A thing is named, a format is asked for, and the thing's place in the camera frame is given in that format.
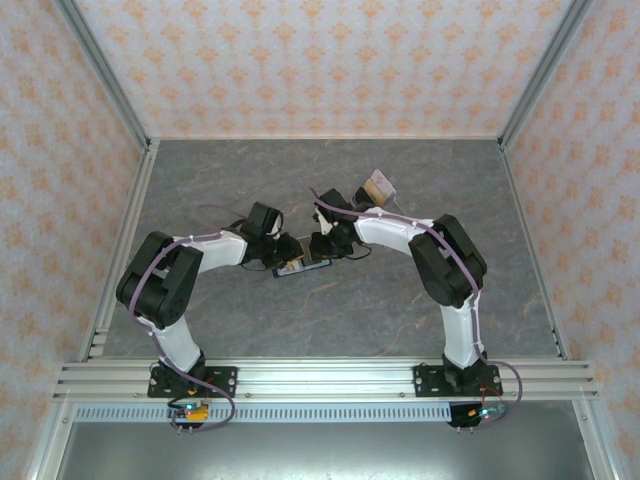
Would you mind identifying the left controller board yellow plug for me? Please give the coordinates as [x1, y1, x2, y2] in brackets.
[167, 399, 211, 424]

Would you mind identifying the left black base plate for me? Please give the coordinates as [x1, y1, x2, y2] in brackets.
[147, 366, 240, 400]

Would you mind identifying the dark blue card holder wallet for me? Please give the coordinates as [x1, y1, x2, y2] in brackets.
[272, 234, 335, 279]

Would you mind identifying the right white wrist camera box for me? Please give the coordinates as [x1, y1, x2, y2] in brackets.
[312, 210, 335, 237]

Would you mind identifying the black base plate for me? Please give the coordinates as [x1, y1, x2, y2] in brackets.
[412, 364, 501, 400]
[147, 366, 240, 400]

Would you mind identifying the aluminium frame profile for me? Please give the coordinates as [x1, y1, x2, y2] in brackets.
[572, 399, 619, 480]
[498, 0, 599, 154]
[77, 139, 161, 362]
[23, 399, 76, 480]
[53, 0, 154, 154]
[498, 141, 571, 362]

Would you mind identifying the wide aluminium mounting rail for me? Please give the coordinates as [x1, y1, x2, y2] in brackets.
[52, 358, 601, 402]

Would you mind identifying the right controller board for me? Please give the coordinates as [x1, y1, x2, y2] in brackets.
[467, 405, 512, 422]

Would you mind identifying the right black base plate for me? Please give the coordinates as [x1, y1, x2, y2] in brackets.
[412, 364, 501, 400]

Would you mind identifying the grey metal sheet panel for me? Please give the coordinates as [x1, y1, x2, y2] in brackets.
[53, 420, 599, 480]

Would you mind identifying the pale lilac card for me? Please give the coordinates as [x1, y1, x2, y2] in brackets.
[370, 168, 400, 197]

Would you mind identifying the gold card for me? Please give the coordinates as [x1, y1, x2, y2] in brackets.
[363, 178, 390, 207]

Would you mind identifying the grey slotted cable duct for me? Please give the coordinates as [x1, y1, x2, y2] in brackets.
[73, 403, 452, 424]

